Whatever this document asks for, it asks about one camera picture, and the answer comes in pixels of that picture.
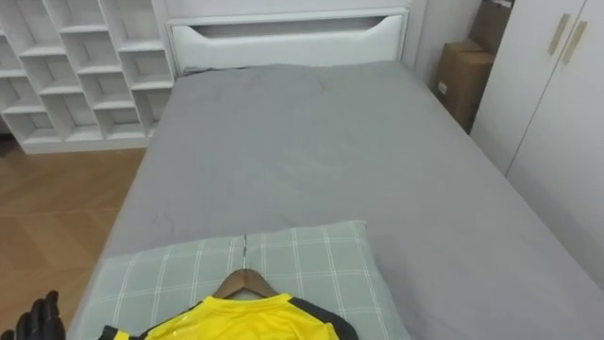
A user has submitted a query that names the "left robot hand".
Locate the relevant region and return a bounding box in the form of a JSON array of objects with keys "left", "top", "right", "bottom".
[{"left": 0, "top": 290, "right": 67, "bottom": 340}]

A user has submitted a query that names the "yellow and black shirt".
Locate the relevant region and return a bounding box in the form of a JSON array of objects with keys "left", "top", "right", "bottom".
[{"left": 97, "top": 293, "right": 360, "bottom": 340}]

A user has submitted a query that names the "wooden clothes hanger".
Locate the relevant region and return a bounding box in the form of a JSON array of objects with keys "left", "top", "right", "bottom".
[{"left": 211, "top": 234, "right": 280, "bottom": 300}]

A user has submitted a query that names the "white cubby shelf unit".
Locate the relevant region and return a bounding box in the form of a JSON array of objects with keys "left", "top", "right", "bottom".
[{"left": 0, "top": 0, "right": 176, "bottom": 155}]

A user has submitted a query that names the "green checked pillow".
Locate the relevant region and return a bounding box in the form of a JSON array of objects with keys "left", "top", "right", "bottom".
[{"left": 74, "top": 219, "right": 411, "bottom": 340}]

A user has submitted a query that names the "grey bed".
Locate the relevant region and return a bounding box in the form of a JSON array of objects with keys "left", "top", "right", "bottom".
[{"left": 66, "top": 7, "right": 604, "bottom": 340}]

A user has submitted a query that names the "tall brown cardboard box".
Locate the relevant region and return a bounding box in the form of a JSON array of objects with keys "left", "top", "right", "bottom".
[{"left": 468, "top": 0, "right": 514, "bottom": 57}]

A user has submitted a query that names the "white wardrobe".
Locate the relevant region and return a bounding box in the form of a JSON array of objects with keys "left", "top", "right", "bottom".
[{"left": 469, "top": 0, "right": 604, "bottom": 290}]

